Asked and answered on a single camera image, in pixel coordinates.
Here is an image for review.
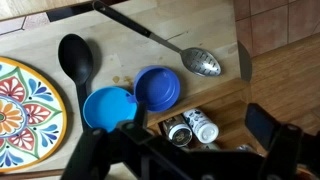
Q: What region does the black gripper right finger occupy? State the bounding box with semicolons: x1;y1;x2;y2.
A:
244;103;305;180

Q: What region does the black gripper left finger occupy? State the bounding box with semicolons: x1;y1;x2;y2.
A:
59;101;148;180

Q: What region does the white cap printed bottle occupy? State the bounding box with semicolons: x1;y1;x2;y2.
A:
182;108;220;145

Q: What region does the wooden divided tray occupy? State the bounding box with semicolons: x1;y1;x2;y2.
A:
146;78;268;158

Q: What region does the black cap spice bottle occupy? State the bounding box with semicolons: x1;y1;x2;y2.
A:
162;114;194;148

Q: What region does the clear glass jar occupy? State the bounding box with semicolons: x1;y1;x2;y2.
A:
235;143;256;155

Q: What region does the light blue plastic bowl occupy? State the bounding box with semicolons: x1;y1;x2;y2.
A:
82;86;139;134

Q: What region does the colourful floral patterned plate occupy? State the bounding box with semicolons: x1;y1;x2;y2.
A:
0;55;68;174

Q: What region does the dark blue plastic bowl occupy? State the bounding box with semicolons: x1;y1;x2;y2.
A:
133;65;181;113

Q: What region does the black plastic spoon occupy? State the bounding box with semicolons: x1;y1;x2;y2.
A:
57;33;95;133

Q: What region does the slotted metal spoon black handle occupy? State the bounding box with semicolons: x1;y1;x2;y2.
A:
91;0;222;78

